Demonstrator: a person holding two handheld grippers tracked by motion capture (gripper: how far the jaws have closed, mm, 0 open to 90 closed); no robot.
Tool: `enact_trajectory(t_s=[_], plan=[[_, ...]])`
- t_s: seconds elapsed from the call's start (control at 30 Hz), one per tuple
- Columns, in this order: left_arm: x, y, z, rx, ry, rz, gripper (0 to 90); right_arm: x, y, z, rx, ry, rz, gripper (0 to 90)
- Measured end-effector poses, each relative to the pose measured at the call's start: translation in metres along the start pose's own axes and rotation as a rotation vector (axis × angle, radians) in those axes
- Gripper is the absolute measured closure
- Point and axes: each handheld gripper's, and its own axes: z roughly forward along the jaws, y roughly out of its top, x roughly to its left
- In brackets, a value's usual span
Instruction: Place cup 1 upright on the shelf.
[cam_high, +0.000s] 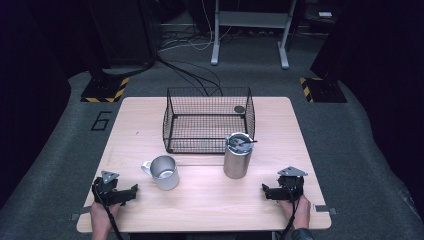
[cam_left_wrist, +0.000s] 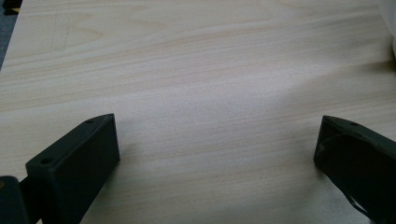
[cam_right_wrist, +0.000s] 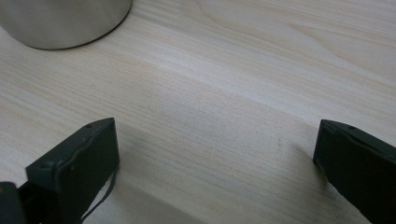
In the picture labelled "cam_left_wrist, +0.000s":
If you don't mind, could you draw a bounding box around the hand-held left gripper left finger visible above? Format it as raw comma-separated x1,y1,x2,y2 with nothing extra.
25,113,120,224

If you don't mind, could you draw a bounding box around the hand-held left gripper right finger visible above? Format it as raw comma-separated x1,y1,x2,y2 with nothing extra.
313,115,396,224

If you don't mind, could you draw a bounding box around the white object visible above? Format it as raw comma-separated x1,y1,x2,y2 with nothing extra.
378,0,396,59

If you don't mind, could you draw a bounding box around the black and yellow object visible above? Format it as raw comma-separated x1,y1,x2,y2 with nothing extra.
1,0,23,16

